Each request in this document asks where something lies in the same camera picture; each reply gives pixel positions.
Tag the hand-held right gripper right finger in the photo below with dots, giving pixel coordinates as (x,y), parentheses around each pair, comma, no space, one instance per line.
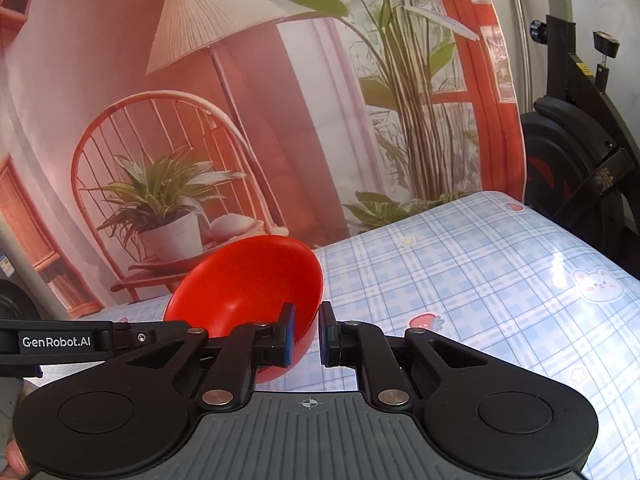
(325,335)

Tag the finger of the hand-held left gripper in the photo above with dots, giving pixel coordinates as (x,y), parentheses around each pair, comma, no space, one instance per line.
(145,336)

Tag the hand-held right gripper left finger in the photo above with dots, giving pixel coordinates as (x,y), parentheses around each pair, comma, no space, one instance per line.
(289,335)

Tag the red bowl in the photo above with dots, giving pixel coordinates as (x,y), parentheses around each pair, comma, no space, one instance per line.
(250,280)

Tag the person's left hand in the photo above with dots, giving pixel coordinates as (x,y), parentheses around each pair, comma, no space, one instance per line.
(16,460)

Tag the grey washing machine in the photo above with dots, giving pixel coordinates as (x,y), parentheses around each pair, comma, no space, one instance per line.
(12,300)

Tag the blue plaid tablecloth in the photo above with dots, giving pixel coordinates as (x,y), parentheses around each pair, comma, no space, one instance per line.
(475,270)

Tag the printed room backdrop cloth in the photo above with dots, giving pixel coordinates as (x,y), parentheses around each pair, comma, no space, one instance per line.
(280,110)

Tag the black exercise bike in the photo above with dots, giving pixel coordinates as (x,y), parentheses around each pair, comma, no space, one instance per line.
(575,150)

